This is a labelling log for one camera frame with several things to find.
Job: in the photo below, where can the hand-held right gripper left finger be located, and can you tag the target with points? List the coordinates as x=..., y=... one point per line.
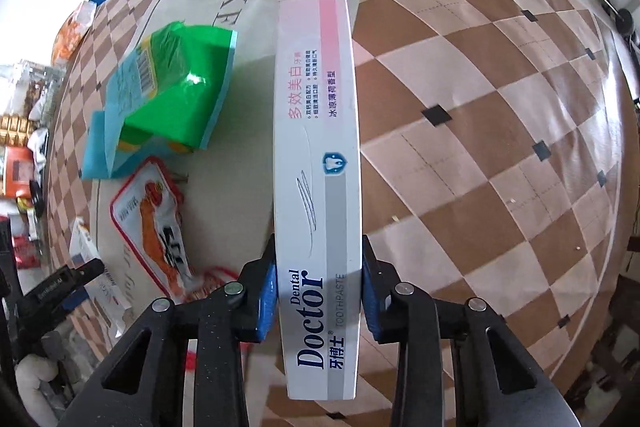
x=267, y=292

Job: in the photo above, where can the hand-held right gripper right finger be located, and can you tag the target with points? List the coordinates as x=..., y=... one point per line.
x=372, y=297

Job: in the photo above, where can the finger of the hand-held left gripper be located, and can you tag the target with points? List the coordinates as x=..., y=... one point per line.
x=87, y=271
x=70, y=304

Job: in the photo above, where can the white box with flag stripes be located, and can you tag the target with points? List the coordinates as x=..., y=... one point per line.
x=82, y=241

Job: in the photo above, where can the silver blister pack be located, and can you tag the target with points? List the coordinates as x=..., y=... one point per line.
x=109, y=304

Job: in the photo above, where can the white toothpaste box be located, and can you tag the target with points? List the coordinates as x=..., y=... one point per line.
x=315, y=157

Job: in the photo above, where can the person's left forearm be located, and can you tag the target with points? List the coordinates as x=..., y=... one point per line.
x=32, y=377

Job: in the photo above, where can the red white snack packet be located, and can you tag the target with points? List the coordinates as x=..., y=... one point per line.
x=145, y=217

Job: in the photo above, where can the orange carton box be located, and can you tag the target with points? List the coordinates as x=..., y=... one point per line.
x=17, y=172

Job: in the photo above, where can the green blue snack bag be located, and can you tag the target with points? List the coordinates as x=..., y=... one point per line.
x=170, y=107

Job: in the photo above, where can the crumpled clear plastic wrap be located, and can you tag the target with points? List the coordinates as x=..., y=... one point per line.
x=35, y=87

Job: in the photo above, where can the brown checkered tablecloth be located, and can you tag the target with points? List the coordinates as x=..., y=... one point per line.
x=475, y=132

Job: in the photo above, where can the orange snack bag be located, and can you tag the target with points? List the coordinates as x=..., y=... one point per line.
x=70, y=37

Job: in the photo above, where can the long dumbbell bar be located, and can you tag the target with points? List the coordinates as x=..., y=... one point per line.
x=622, y=19

